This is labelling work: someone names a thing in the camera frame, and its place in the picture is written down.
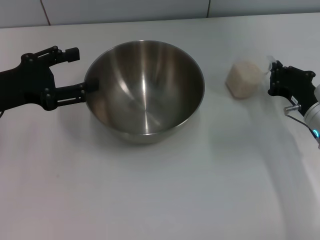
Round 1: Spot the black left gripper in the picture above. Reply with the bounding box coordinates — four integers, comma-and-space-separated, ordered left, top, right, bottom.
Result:
0, 45, 100, 112

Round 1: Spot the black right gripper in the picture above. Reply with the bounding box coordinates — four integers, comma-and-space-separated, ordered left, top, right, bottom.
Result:
267, 60, 320, 117

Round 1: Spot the clear plastic measuring cup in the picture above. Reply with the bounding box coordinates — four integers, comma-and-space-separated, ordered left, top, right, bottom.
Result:
224, 48, 276, 101

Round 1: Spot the white rice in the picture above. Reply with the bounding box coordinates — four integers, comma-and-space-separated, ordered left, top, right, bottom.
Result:
226, 61, 262, 100

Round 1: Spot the stainless steel mixing bowl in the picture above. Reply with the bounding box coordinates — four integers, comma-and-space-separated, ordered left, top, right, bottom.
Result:
84, 39, 206, 145

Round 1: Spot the grey right arm cable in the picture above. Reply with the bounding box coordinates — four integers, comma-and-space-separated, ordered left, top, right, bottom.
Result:
283, 104, 314, 129

